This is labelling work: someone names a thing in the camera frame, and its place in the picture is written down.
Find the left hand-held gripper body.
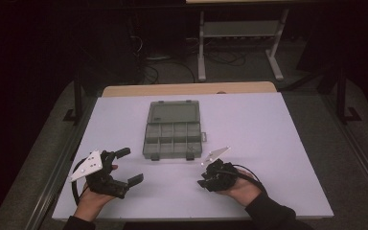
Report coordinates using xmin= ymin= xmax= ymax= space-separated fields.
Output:
xmin=69 ymin=149 xmax=130 ymax=200

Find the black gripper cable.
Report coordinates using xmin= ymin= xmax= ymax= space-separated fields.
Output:
xmin=226 ymin=163 xmax=268 ymax=195
xmin=71 ymin=158 xmax=89 ymax=206

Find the wooden table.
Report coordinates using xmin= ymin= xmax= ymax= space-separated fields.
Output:
xmin=101 ymin=80 xmax=278 ymax=98

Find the aluminium rail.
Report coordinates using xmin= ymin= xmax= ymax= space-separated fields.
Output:
xmin=23 ymin=95 xmax=98 ymax=230
xmin=319 ymin=95 xmax=368 ymax=206

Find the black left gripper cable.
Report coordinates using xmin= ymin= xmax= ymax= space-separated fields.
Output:
xmin=71 ymin=158 xmax=89 ymax=206

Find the person's left hand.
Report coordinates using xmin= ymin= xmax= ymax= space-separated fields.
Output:
xmin=73 ymin=164 xmax=119 ymax=223

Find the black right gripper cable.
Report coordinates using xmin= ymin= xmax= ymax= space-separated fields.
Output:
xmin=226 ymin=163 xmax=268 ymax=195

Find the grey plastic compartment box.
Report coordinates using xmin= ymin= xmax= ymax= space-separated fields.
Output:
xmin=142 ymin=100 xmax=208 ymax=162

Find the white board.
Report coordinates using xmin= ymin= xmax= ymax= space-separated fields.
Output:
xmin=51 ymin=92 xmax=334 ymax=222

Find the white metal desk frame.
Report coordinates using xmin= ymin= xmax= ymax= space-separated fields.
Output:
xmin=196 ymin=9 xmax=290 ymax=82

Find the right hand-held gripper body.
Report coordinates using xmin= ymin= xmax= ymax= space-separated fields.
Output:
xmin=199 ymin=146 xmax=240 ymax=193

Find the black floor cable bundle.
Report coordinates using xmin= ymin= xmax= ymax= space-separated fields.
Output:
xmin=203 ymin=47 xmax=247 ymax=68

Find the person's right hand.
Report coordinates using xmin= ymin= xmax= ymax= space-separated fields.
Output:
xmin=218 ymin=168 xmax=264 ymax=208

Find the black metal stand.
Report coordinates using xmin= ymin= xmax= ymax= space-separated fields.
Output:
xmin=334 ymin=63 xmax=363 ymax=126
xmin=62 ymin=70 xmax=84 ymax=127

